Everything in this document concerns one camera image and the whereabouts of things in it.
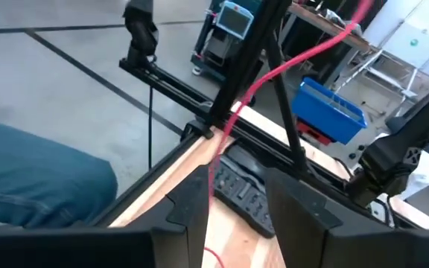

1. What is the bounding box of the blue plastic crate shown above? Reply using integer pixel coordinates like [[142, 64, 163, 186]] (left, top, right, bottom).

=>
[[291, 77, 369, 146]]

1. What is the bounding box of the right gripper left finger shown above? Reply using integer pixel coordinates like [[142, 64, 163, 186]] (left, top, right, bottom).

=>
[[0, 165, 210, 268]]

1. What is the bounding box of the black aluminium table frame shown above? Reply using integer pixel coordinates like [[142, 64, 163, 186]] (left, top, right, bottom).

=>
[[87, 0, 429, 230]]

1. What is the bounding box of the white metal frame stand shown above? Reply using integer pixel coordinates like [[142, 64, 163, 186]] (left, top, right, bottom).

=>
[[333, 48, 421, 117]]

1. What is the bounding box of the person's leg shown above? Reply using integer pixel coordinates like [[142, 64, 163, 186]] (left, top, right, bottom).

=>
[[0, 113, 119, 229]]

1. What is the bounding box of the open black bit set case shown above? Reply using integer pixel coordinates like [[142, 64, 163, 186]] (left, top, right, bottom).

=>
[[212, 144, 277, 239]]

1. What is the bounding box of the red plastic base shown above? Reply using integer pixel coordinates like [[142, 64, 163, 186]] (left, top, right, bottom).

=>
[[296, 119, 335, 147]]

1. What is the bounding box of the wooden topped workbench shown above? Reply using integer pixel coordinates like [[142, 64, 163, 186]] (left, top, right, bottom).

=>
[[287, 2, 372, 87]]

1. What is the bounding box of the light blue framed monitor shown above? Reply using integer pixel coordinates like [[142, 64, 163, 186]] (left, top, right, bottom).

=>
[[215, 1, 255, 40]]

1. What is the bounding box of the red wire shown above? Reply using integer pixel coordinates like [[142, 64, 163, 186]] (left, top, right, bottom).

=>
[[203, 0, 375, 268]]

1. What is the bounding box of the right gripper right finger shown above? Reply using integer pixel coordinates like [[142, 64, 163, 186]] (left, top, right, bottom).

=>
[[266, 167, 429, 268]]

